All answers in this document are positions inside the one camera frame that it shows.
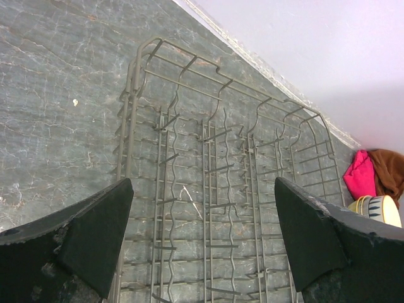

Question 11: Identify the black striped white bowl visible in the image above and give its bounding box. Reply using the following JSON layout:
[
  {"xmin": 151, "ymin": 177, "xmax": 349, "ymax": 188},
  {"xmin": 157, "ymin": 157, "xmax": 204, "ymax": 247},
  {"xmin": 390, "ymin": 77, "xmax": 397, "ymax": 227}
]
[{"xmin": 358, "ymin": 195, "xmax": 402, "ymax": 228}]

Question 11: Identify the brown cloth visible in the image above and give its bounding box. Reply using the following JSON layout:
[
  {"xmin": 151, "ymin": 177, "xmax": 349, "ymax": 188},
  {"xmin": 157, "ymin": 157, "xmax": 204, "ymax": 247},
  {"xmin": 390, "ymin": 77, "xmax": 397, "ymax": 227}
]
[{"xmin": 368, "ymin": 149, "xmax": 404, "ymax": 209}]

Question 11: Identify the grey wire dish rack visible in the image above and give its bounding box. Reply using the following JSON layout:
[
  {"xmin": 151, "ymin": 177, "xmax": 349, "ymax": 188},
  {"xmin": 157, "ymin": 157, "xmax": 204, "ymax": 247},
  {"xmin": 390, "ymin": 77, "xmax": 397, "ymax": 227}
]
[{"xmin": 110, "ymin": 37, "xmax": 344, "ymax": 302}]

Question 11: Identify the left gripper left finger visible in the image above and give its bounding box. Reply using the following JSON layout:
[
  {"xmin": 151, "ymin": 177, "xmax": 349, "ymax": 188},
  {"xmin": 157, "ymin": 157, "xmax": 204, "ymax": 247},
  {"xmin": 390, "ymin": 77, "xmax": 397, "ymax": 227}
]
[{"xmin": 1, "ymin": 178, "xmax": 134, "ymax": 302}]

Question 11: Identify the pink cloth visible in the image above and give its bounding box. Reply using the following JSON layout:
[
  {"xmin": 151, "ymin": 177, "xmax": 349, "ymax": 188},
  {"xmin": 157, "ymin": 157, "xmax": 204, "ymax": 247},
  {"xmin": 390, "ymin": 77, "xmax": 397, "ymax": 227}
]
[{"xmin": 343, "ymin": 150, "xmax": 376, "ymax": 199}]

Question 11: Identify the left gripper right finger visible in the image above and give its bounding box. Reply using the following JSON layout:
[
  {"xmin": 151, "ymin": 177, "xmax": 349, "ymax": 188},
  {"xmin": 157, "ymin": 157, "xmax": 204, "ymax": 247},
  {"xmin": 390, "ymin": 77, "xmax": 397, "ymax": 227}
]
[{"xmin": 275, "ymin": 177, "xmax": 403, "ymax": 302}]

